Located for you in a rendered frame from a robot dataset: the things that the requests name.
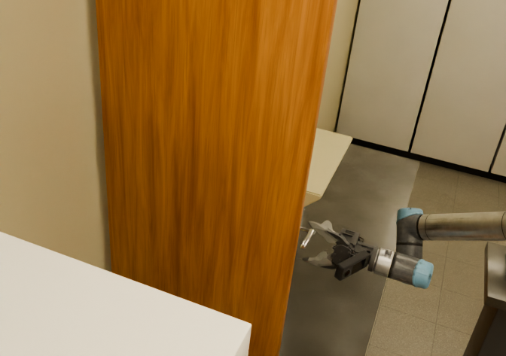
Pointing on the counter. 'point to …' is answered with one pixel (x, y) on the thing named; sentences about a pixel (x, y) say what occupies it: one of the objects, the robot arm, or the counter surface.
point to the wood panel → (212, 134)
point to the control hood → (324, 162)
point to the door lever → (306, 236)
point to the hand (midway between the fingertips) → (305, 242)
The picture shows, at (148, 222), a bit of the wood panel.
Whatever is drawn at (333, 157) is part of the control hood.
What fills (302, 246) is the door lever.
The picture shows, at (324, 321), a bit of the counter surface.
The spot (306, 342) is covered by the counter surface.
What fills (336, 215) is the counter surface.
